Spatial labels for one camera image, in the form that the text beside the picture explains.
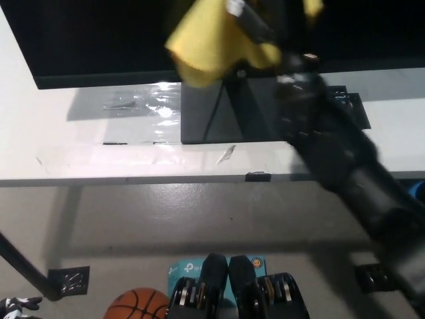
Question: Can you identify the orange basketball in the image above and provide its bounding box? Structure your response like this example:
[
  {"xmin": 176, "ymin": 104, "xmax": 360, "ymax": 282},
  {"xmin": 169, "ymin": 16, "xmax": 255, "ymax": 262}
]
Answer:
[{"xmin": 105, "ymin": 287, "xmax": 171, "ymax": 319}]

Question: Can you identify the black HP monitor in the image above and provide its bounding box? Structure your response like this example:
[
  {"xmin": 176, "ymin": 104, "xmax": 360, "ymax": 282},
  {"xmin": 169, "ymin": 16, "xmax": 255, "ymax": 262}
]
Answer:
[{"xmin": 0, "ymin": 0, "xmax": 425, "ymax": 146}]

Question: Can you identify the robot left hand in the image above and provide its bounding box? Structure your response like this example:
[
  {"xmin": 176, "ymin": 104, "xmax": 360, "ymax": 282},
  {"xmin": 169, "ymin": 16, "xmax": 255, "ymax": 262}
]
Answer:
[{"xmin": 0, "ymin": 296, "xmax": 44, "ymax": 319}]

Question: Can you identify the black desk leg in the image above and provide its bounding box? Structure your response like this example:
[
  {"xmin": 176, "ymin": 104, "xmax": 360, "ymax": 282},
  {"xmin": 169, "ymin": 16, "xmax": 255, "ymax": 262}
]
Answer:
[{"xmin": 0, "ymin": 231, "xmax": 62, "ymax": 302}]

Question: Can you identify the black tape on desk edge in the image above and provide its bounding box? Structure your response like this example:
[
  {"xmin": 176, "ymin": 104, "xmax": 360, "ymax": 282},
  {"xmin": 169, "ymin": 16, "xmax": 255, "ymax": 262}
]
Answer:
[{"xmin": 244, "ymin": 171, "xmax": 272, "ymax": 183}]

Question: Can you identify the blue round object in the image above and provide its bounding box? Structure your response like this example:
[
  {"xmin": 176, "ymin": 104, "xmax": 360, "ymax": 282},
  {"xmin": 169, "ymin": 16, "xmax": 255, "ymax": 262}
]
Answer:
[{"xmin": 408, "ymin": 181, "xmax": 425, "ymax": 199}]

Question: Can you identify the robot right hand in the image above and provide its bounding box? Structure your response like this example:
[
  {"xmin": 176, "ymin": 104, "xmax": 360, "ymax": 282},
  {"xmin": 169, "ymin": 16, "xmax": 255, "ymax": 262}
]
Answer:
[{"xmin": 227, "ymin": 0, "xmax": 320, "ymax": 80}]

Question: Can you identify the teal tp-link box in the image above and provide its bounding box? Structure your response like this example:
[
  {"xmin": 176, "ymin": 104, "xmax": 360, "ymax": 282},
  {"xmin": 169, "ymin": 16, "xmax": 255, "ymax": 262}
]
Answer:
[{"xmin": 167, "ymin": 255, "xmax": 268, "ymax": 319}]

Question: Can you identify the black floor tape patch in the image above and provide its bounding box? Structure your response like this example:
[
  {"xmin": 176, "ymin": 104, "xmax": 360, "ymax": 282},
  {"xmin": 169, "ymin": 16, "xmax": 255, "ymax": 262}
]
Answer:
[
  {"xmin": 47, "ymin": 265, "xmax": 91, "ymax": 296},
  {"xmin": 354, "ymin": 263, "xmax": 394, "ymax": 293}
]

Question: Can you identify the clear plastic sheet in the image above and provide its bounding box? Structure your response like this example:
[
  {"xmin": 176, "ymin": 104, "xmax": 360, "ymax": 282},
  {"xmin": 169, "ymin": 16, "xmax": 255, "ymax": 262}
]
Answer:
[{"xmin": 99, "ymin": 82, "xmax": 183, "ymax": 146}]

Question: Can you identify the clear tape scrap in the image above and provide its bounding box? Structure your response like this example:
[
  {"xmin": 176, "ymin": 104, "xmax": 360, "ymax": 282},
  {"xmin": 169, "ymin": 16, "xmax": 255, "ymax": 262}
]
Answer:
[{"xmin": 214, "ymin": 144, "xmax": 236, "ymax": 165}]

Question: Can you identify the yellow microfibre cloth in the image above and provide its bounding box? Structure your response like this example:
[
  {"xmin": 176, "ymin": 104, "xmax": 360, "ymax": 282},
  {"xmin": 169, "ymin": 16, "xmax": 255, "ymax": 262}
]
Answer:
[{"xmin": 165, "ymin": 0, "xmax": 325, "ymax": 89}]

